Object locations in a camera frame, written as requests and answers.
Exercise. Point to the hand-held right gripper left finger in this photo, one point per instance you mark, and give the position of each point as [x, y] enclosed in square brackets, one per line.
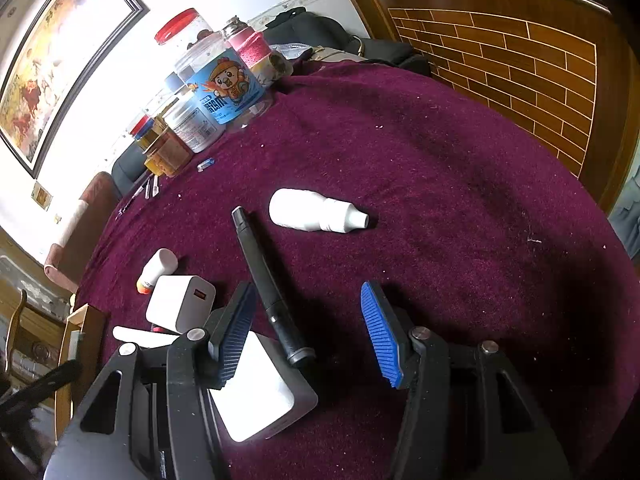
[235, 340]

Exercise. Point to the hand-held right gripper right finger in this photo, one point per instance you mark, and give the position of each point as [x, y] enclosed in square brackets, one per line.
[380, 335]

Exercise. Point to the white square power adapter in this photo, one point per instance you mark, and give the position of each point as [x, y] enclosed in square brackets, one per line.
[260, 400]

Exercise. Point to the wooden chair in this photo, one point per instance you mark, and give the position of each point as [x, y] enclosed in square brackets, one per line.
[85, 320]

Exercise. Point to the white flat plastic piece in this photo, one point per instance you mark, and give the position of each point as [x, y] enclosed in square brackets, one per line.
[132, 336]

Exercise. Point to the small white orange-capped bottle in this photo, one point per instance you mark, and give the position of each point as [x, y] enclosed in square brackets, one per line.
[161, 262]

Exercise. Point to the white plastic bottle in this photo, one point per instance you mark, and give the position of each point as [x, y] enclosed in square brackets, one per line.
[305, 210]

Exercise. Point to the maroon tablecloth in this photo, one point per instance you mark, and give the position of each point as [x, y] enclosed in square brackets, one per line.
[450, 185]

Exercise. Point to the thin black pen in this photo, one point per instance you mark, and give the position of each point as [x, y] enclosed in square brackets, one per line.
[125, 207]

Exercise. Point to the orange-brown filled jar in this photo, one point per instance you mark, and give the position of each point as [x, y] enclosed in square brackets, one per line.
[172, 157]

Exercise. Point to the black sofa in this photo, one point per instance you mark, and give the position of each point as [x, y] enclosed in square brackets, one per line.
[125, 165]

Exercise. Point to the white labelled jar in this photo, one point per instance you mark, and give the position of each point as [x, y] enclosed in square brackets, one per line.
[197, 127]

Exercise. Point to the blue and red lid jar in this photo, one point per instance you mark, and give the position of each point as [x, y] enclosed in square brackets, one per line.
[142, 127]

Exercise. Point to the blue cartoon-label plastic jar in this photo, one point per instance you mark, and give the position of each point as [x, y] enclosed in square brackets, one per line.
[225, 85]

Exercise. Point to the patterned white cup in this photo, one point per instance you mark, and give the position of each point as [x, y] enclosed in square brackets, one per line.
[267, 71]

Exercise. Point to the clear plastic bag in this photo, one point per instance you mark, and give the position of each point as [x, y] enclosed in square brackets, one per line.
[292, 51]

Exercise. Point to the pink-sleeved glass bottle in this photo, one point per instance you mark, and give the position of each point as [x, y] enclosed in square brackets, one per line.
[250, 45]

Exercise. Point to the wooden brick-pattern cabinet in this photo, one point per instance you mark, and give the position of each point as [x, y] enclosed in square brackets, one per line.
[500, 60]

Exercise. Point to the red-lid clear plastic jar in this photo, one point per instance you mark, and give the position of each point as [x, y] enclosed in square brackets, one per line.
[182, 27]

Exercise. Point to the white wall charger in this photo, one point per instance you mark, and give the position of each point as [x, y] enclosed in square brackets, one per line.
[175, 305]

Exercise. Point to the yellow wall plate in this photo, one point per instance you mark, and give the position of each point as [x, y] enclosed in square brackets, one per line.
[41, 195]

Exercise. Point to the framed wall painting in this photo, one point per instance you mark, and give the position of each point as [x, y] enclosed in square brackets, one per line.
[55, 60]

